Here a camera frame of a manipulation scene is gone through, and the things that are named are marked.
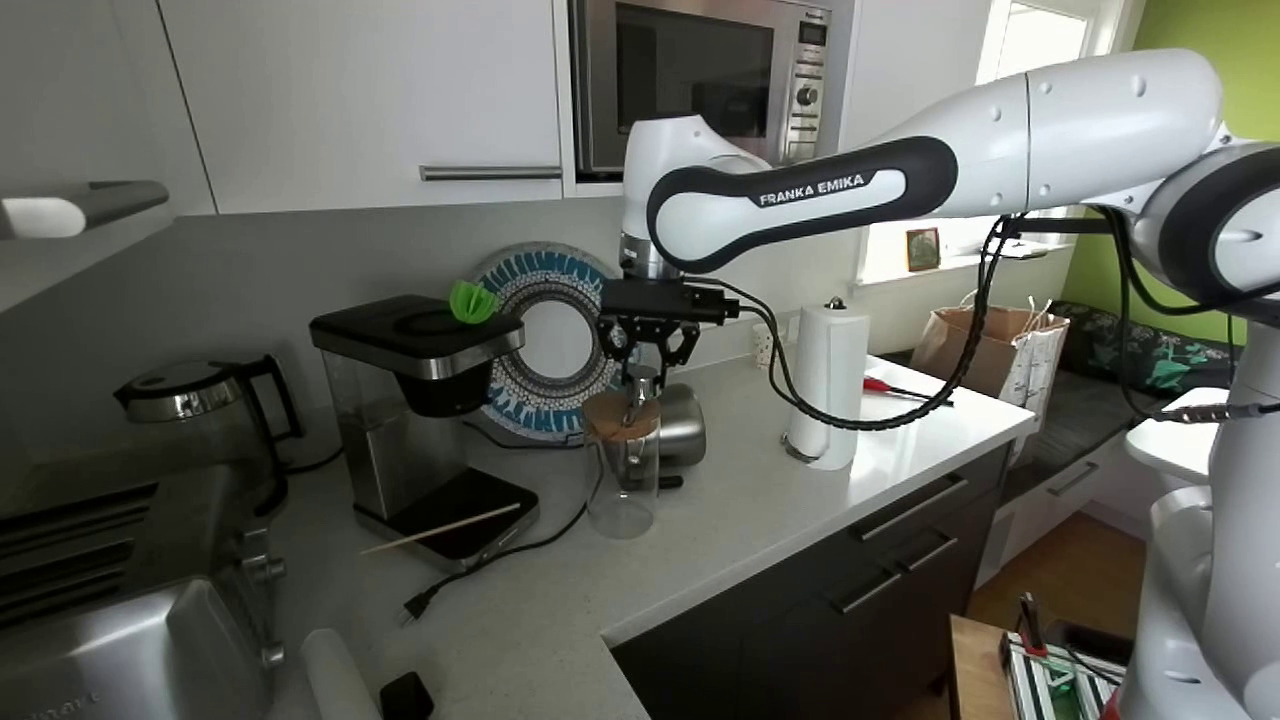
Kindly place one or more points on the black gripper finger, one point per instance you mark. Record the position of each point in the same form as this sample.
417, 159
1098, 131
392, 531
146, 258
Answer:
615, 343
679, 343

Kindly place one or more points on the white cylinder roll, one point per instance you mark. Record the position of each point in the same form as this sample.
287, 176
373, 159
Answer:
337, 679

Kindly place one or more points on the narrow white cabinet door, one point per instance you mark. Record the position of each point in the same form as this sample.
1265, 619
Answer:
905, 60

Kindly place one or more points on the cardboard box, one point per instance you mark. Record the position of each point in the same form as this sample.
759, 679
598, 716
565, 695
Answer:
1002, 348

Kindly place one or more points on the steel built-in microwave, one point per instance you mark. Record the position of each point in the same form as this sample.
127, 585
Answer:
681, 67

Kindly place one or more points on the small green plastic object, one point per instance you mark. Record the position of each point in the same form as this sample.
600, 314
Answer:
469, 301

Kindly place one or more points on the blue white decorative plate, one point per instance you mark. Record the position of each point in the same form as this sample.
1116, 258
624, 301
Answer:
560, 343

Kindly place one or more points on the white paper towel roll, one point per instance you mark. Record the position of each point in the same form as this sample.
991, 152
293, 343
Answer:
824, 384

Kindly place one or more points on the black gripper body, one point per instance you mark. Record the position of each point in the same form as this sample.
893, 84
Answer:
661, 301

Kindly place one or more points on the silver toaster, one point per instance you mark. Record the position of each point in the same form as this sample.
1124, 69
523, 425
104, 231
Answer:
122, 655

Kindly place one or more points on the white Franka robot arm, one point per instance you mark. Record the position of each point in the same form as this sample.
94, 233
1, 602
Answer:
1013, 147

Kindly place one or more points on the small black block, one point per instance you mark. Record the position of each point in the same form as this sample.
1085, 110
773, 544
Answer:
404, 696

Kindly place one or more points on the black steel coffee maker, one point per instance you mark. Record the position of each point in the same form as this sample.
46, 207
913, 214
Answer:
414, 403

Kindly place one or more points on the dark patterned cushion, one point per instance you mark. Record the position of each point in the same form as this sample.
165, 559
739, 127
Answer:
1146, 359

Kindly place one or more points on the small framed wall picture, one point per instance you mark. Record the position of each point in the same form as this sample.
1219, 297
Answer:
921, 251

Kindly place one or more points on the thin wooden stick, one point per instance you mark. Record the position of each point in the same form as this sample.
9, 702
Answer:
440, 531

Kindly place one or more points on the steel electric kettle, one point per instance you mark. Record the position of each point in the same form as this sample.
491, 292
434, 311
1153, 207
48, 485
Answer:
214, 412

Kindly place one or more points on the white side table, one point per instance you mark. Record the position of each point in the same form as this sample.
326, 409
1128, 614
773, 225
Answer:
1180, 434

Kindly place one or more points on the steel faucet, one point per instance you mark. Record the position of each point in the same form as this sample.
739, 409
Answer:
260, 585

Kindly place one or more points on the wooden stool with tools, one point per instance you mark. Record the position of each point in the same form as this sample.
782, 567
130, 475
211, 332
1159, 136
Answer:
1035, 674

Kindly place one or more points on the wide white cabinet door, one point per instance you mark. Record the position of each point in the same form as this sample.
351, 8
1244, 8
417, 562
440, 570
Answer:
373, 92

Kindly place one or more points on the grey range hood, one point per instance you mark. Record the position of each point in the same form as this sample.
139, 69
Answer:
72, 214

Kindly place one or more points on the dark drawer cabinet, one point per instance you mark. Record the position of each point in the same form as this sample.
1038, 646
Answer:
824, 585

